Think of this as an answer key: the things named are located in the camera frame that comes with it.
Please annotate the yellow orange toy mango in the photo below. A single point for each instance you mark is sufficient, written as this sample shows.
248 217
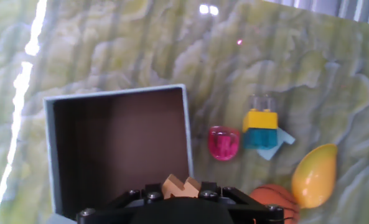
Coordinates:
315 175

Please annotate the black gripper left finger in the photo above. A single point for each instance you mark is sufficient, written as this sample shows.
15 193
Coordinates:
150 193

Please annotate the gold metallic toy block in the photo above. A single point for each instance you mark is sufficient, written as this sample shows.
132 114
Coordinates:
260 119

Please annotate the green marble pattern mat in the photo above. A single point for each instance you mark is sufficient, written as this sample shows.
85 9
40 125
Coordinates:
265 46

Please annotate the small pink toy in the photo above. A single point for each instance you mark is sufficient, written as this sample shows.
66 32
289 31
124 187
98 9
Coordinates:
223 143

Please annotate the orange toy basketball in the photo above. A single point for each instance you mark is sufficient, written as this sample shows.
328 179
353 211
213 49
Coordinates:
277 199

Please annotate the small grey toy block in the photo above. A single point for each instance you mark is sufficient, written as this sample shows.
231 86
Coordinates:
282 141

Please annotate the light blue gift box base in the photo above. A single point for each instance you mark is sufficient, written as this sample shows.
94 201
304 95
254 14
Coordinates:
119 93

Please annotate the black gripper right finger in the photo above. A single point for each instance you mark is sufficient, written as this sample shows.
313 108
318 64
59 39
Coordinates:
216 192

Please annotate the light blue gift box lid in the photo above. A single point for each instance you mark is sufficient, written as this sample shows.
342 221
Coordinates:
59 219

